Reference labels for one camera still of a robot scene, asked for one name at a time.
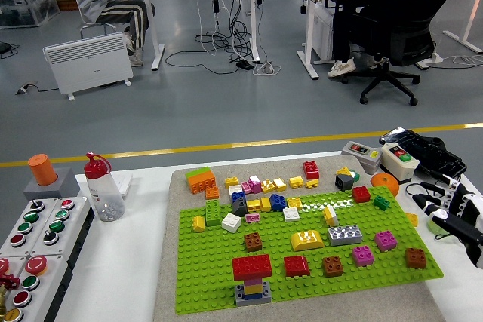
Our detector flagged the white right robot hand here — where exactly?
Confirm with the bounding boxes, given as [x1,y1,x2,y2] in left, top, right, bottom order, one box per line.
[412,172,483,268]

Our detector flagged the pink square brick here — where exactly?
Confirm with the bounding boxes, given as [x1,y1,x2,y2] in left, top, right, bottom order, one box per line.
[352,245,375,268]
[374,230,398,253]

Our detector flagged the brown square brick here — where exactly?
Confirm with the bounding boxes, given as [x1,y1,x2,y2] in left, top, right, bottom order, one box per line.
[321,256,345,278]
[243,232,264,253]
[404,247,428,270]

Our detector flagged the long grey brick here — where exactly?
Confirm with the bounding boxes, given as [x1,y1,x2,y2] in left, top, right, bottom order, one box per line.
[327,225,364,247]

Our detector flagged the white and yellow brick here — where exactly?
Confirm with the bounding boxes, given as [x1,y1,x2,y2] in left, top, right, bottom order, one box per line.
[322,205,340,227]

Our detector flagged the yellow curved brick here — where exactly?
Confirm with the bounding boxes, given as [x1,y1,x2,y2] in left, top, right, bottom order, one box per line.
[289,229,325,252]

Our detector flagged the red sloped brick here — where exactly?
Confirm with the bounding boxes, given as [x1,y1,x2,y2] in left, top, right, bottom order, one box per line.
[282,256,311,278]

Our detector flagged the large red brick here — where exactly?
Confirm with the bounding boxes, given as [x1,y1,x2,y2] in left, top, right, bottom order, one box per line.
[232,253,273,281]

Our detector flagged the dark grey sloped brick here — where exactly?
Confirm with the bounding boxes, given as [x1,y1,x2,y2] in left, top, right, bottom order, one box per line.
[231,198,249,217]

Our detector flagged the grey base brick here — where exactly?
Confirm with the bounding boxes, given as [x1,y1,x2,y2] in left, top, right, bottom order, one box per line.
[233,281,272,307]

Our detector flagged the tall green brick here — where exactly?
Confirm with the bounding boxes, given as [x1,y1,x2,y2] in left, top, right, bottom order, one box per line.
[205,198,223,227]

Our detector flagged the large orange brick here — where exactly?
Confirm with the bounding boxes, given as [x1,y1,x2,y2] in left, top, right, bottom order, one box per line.
[187,170,219,195]

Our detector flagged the green studded baseplate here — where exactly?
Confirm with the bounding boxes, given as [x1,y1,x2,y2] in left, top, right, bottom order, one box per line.
[174,185,445,315]

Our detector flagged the lime green flat brick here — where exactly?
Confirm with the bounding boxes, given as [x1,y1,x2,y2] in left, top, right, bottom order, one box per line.
[185,166,212,179]

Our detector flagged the green plastic cup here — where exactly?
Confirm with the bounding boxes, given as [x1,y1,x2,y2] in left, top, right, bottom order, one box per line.
[427,216,460,244]

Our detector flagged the orange fruit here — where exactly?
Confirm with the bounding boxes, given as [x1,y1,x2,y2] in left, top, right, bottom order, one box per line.
[369,172,400,198]

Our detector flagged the black office chair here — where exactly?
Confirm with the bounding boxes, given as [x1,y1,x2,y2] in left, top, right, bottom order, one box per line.
[339,0,467,107]

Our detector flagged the white computer case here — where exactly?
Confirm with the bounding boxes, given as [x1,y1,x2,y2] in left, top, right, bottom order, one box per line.
[312,1,336,62]

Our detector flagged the grey-brown table mat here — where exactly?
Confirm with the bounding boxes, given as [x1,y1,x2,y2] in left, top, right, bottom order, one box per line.
[152,152,447,322]

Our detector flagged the clear bottle red cap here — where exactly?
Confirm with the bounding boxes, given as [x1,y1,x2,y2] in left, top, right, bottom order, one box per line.
[83,152,126,223]

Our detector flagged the grey block holder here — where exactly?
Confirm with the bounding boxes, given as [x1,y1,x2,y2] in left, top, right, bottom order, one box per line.
[23,167,81,202]

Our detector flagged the white panel heater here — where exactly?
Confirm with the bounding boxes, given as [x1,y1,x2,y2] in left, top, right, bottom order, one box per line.
[43,32,134,101]

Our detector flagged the white push-button box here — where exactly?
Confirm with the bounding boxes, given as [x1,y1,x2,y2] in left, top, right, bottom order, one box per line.
[0,256,27,322]
[29,195,94,274]
[0,196,60,259]
[7,253,75,322]

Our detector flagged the orange cylinder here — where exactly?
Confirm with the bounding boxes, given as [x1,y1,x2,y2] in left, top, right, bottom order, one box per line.
[27,153,58,187]

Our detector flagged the floor socket box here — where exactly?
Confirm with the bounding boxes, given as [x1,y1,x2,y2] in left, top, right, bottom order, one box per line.
[14,81,38,96]

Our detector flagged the clear storage crate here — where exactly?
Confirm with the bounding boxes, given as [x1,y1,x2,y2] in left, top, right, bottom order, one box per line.
[0,0,61,29]

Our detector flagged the white switch box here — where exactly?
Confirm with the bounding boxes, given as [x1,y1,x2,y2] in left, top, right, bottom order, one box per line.
[379,142,420,184]

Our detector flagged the grey switch box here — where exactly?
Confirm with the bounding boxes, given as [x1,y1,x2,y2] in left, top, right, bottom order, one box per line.
[340,140,383,175]

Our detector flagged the tangled black cables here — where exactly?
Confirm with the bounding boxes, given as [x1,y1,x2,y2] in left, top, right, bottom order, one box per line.
[165,0,265,74]

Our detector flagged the white wall switch plate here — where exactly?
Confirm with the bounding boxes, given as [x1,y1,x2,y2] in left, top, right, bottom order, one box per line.
[112,171,134,198]

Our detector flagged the red valve handle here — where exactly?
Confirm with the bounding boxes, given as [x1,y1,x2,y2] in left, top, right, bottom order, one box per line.
[0,274,20,292]

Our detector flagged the black floor cable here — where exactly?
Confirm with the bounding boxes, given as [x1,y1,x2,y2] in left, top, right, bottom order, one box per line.
[0,41,20,60]

